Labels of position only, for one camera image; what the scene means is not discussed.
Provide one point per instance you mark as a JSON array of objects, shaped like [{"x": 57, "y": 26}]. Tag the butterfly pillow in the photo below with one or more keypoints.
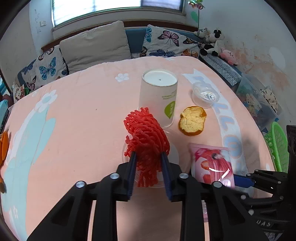
[
  {"x": 160, "y": 42},
  {"x": 46, "y": 68}
]

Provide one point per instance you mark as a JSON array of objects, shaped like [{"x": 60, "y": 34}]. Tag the small clear plastic container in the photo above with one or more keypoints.
[{"x": 204, "y": 95}]

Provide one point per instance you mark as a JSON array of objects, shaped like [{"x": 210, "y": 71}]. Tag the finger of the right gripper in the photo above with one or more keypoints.
[{"x": 243, "y": 181}]

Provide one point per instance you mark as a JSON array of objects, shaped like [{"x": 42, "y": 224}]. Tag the wall power socket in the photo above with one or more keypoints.
[{"x": 42, "y": 23}]

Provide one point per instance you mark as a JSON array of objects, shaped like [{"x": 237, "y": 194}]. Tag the butterfly pillow left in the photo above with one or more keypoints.
[{"x": 46, "y": 68}]

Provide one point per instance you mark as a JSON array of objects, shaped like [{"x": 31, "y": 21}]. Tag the orange owl plush toy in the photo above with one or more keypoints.
[{"x": 4, "y": 146}]

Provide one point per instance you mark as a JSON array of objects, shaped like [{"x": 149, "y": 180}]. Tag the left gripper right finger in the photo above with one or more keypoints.
[{"x": 171, "y": 174}]

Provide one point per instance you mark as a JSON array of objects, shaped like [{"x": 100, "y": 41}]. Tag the colourful pinwheel decoration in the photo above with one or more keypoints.
[{"x": 196, "y": 4}]

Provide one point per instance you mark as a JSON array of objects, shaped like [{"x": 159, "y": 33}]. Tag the pink strawberry snack bag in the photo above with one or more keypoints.
[{"x": 210, "y": 164}]

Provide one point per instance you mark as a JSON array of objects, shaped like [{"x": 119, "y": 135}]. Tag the beige cushion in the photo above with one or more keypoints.
[{"x": 102, "y": 44}]

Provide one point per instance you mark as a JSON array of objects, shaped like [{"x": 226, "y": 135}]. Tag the white paper cup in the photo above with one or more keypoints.
[{"x": 158, "y": 92}]

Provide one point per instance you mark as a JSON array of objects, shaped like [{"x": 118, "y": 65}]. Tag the clear plastic storage box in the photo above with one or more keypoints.
[{"x": 259, "y": 100}]

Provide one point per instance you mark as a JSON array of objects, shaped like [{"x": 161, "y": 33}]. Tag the pink hello blanket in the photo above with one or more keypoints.
[{"x": 72, "y": 129}]

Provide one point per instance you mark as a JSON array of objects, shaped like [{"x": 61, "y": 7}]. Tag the green plastic trash basket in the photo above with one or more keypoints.
[{"x": 276, "y": 141}]

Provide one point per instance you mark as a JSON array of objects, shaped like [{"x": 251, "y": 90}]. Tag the cow plush toy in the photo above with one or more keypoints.
[{"x": 212, "y": 42}]

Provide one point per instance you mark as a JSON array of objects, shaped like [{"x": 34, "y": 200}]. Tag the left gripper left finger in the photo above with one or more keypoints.
[{"x": 126, "y": 171}]

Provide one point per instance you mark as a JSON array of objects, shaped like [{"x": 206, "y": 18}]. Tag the window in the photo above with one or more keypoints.
[{"x": 63, "y": 11}]

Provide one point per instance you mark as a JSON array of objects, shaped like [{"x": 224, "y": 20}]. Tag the striped grey folded cloth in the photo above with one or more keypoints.
[{"x": 230, "y": 74}]

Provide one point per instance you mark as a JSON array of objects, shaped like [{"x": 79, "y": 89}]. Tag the butterfly pillow right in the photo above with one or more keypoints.
[{"x": 160, "y": 42}]

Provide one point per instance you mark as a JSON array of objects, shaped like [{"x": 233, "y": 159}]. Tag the pink plush toy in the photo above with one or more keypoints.
[{"x": 229, "y": 57}]

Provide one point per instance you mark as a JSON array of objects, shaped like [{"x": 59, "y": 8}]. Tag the red foam fruit net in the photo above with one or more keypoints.
[{"x": 141, "y": 119}]

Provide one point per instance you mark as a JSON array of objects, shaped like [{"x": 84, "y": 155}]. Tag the clear plastic round lid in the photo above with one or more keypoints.
[{"x": 149, "y": 145}]

